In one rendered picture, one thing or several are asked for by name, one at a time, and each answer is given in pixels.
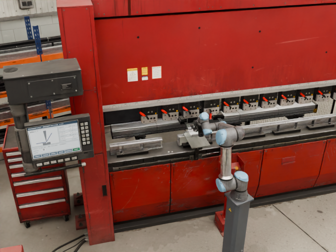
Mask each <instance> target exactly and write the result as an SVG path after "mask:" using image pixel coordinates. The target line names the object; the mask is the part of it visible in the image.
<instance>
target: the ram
mask: <svg viewBox="0 0 336 252"><path fill-rule="evenodd" d="M94 23H95V34H96V45H97V56H98V66H99V77H100V88H101V99H102V106H108V105H117V104H126V103H135V102H143V101H152V100H161V99H170V98H179V97H188V96H197V95H206V94H214V93H223V92H232V91H241V90H250V89H259V88H268V87H277V86H286V85H294V84H303V83H312V82H321V81H330V80H336V2H335V3H318V4H302V5H287V6H271V7H255V8H239V9H223V10H207V11H191V12H175V13H159V14H144V15H128V16H112V17H96V18H94ZM157 66H161V78H156V79H152V67H157ZM145 67H147V74H146V75H142V68H145ZM135 68H137V79H138V81H128V69H135ZM145 76H147V78H148V79H147V80H142V77H145ZM334 85H336V82H334V83H325V84H317V85H308V86H299V87H290V88H282V89H273V90H264V91H255V92H247V93H238V94H229V95H220V96H212V97H203V98H194V99H186V100H177V101H168V102H159V103H151V104H142V105H133V106H124V107H116V108H107V109H102V110H103V112H111V111H119V110H128V109H136V108H145V107H154V106H162V105H171V104H179V103H188V102H197V101H205V100H214V99H222V98H231V97H240V96H248V95H257V94H265V93H274V92H283V91H291V90H300V89H308V88H317V87H326V86H334Z"/></svg>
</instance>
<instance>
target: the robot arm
mask: <svg viewBox="0 0 336 252"><path fill-rule="evenodd" d="M208 118H209V115H208V113H206V112H202V113H201V114H200V115H199V117H197V119H195V120H194V121H193V127H194V128H193V131H194V132H198V136H199V137H203V136H204V135H205V136H208V135H211V134H212V132H215V131H217V133H216V136H215V139H216V143H217V144H218V145H219V147H220V174H219V175H218V178H217V179H216V186H217V188H218V190H219V191H220V192H227V191H231V192H230V197H231V199H232V200H234V201H236V202H245V201H246V200H247V199H248V196H249V194H248V191H247V187H248V181H249V177H248V175H247V174H246V173H245V172H243V171H236V172H235V173H234V175H232V174H231V170H232V147H233V146H234V142H238V141H240V140H242V139H243V138H244V136H245V130H244V129H243V128H242V127H241V126H233V125H230V124H227V123H226V122H225V121H220V122H214V123H209V120H208Z"/></svg>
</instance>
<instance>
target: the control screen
mask: <svg viewBox="0 0 336 252"><path fill-rule="evenodd" d="M27 132H28V137H29V142H30V147H31V152H32V156H33V159H38V158H44V157H49V156H55V155H60V154H66V153H71V152H76V151H81V146H80V138H79V130H78V123H77V120H75V121H69V122H63V123H57V124H50V125H44V126H38V127H32V128H27ZM44 148H46V150H45V151H42V149H44Z"/></svg>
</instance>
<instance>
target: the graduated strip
mask: <svg viewBox="0 0 336 252"><path fill-rule="evenodd" d="M329 83H336V79H335V80H326V81H317V82H308V83H299V84H290V85H282V86H273V87H264V88H255V89H246V90H237V91H228V92H219V93H211V94H202V95H193V96H184V97H175V98H166V99H157V100H148V101H140V102H131V103H122V104H113V105H104V106H102V109H111V108H120V107H128V106H137V105H146V104H154V103H163V102H172V101H181V100H189V99H198V98H207V97H216V96H224V95H233V94H242V93H251V92H259V91H268V90H277V89H285V88H294V87H303V86H312V85H320V84H329Z"/></svg>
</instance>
